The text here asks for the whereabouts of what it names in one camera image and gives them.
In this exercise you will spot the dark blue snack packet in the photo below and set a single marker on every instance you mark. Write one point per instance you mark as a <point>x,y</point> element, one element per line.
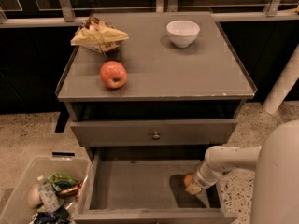
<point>61,216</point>

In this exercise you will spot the green snack packet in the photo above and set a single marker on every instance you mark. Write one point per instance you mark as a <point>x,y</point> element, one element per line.
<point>61,181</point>

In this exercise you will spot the clear plastic bin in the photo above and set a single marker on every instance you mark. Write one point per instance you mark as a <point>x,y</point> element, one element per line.
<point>17,210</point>

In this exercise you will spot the yellow chip bag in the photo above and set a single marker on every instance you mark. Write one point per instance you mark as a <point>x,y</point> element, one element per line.
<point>98,36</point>

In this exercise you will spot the red apple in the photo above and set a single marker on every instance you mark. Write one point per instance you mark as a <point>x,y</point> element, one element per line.
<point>113,75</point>

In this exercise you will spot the round metal drawer knob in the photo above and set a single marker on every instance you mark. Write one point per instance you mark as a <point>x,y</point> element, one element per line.
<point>155,136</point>

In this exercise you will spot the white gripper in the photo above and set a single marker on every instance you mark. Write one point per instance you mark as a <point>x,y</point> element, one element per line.
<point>199,179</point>

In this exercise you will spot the brown can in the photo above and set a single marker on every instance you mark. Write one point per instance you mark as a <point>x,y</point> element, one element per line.
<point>68,192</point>

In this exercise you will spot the open grey middle drawer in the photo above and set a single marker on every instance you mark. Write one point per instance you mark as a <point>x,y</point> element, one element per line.
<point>145,185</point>

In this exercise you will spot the orange fruit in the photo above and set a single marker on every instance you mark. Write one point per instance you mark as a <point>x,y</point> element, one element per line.
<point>188,179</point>

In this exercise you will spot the white round object in bin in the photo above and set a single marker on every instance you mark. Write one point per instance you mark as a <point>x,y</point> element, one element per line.
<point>33,198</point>

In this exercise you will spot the closed grey upper drawer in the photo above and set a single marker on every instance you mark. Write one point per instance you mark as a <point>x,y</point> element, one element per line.
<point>139,132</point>

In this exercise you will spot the white diagonal post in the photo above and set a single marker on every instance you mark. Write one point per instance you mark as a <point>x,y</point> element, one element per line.
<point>284,84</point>

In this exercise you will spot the white bowl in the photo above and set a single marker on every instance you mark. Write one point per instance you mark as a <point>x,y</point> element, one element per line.
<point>182,33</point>

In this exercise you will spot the plastic water bottle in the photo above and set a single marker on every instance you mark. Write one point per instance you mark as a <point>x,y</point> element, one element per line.
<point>47,194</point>

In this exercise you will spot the grey drawer cabinet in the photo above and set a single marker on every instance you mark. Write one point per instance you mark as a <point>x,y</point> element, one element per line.
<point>202,81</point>

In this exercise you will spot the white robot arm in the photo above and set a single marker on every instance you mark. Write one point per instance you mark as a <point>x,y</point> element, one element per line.
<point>275,163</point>

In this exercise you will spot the metal railing frame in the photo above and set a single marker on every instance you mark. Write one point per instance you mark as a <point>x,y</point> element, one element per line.
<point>43,13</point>

